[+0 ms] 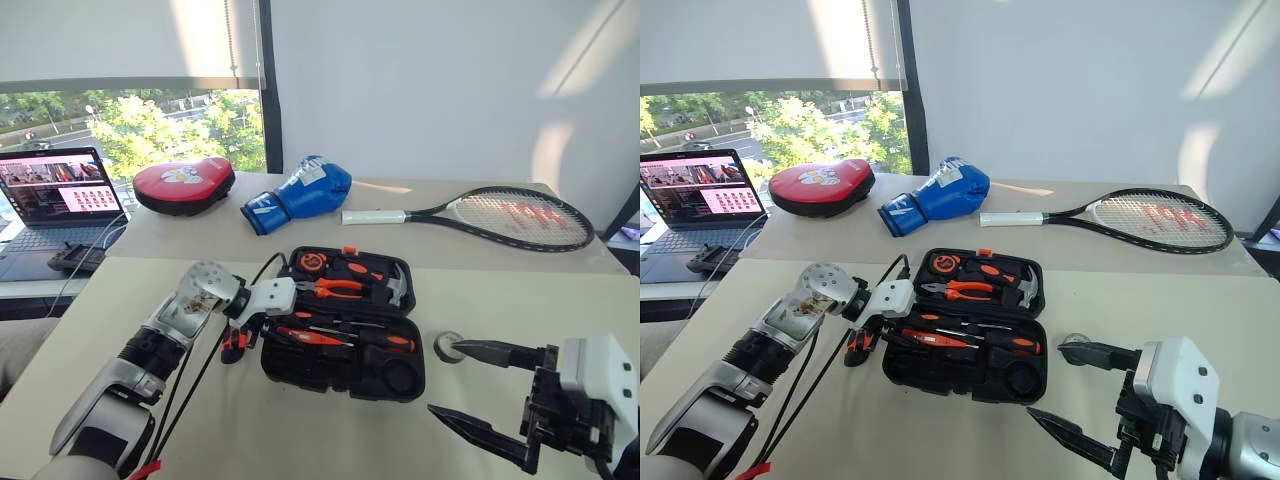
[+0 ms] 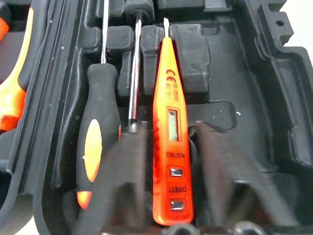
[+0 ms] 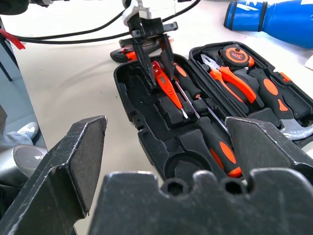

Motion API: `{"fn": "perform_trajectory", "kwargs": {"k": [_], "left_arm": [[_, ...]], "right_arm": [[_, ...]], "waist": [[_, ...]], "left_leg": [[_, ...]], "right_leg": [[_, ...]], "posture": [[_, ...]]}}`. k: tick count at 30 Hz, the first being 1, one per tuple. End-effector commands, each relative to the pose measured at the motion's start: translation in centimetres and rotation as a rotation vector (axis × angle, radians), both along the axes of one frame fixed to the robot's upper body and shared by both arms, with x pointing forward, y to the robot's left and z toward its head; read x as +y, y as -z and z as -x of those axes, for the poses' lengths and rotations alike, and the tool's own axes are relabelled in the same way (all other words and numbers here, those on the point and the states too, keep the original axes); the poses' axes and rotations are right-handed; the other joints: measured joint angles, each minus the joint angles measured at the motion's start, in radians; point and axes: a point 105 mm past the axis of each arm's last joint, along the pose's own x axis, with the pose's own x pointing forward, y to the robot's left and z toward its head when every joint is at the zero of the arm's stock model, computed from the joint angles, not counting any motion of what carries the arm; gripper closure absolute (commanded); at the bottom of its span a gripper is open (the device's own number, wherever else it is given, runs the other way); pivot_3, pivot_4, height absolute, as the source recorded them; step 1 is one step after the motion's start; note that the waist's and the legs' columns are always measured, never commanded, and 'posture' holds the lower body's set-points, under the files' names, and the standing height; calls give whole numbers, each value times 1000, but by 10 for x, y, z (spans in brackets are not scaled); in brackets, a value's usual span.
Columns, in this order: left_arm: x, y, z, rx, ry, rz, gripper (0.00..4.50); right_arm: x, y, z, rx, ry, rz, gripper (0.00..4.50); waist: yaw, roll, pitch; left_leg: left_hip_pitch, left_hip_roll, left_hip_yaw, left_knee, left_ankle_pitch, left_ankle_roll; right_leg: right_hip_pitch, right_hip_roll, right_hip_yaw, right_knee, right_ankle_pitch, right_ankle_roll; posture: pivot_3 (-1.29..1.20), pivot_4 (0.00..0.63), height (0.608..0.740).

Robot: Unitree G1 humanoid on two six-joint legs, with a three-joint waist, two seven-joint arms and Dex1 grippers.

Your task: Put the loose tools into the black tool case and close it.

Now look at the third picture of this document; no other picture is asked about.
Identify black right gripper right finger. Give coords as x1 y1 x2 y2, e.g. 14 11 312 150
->
224 116 313 186

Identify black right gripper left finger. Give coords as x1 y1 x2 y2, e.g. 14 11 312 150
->
0 115 108 235

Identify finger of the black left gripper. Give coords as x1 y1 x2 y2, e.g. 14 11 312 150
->
132 31 157 90
159 33 176 80

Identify orange voltage tester pen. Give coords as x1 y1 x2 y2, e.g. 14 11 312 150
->
151 60 189 120

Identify black tool case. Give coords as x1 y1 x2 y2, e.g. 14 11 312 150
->
113 41 313 182

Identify black orange utility knife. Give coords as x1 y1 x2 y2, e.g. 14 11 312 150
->
110 47 137 63

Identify slim black orange screwdriver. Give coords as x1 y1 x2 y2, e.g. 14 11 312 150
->
172 62 231 135

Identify silver robot body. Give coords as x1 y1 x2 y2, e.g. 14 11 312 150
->
0 144 48 189

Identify white shoe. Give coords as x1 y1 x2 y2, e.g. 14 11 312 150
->
16 121 40 141

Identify thick black orange screwdriver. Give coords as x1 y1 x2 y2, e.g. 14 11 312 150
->
174 81 243 179

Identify grey trouser leg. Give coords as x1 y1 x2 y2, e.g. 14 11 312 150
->
0 104 34 153

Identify black orange claw hammer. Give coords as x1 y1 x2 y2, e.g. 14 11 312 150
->
248 68 313 148

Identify black orange tape measure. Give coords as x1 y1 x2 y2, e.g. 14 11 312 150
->
221 45 255 72

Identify white paper sheet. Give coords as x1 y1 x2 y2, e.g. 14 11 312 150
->
304 55 313 72

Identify blue bottle with black bands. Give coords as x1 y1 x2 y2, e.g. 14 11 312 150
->
223 0 313 50

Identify red tape strip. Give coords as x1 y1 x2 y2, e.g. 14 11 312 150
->
0 28 26 50

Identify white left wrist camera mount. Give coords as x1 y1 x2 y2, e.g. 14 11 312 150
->
121 0 153 26

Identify orange handled pliers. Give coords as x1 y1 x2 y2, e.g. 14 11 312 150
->
200 53 257 104

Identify black cable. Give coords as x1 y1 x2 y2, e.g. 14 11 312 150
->
11 0 201 45
29 9 126 41

